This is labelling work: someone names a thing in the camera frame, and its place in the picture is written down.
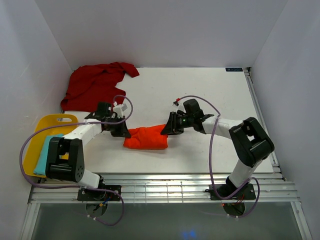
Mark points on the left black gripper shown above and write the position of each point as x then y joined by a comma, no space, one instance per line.
123,131

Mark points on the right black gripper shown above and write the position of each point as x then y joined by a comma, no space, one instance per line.
172,127

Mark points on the orange t shirt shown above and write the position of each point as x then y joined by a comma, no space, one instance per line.
146,138

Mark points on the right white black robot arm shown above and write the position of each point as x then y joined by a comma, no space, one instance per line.
250,141

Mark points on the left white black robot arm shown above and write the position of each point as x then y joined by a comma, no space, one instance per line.
65,157

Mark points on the dark red t shirt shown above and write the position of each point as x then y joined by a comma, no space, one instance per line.
92,84

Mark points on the yellow plastic tray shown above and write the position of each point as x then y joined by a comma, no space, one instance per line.
31,157

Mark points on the blue table label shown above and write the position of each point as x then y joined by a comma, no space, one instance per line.
234,69

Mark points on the teal folded t shirt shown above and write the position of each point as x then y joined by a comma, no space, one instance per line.
40,169

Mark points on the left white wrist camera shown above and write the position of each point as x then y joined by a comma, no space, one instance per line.
118,110

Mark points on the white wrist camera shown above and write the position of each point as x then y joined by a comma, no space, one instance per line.
179,107
118,110

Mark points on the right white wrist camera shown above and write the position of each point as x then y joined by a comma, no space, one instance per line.
179,107

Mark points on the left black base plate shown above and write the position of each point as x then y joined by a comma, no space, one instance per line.
86,195

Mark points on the aluminium rail frame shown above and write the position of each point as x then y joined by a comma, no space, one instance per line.
178,182

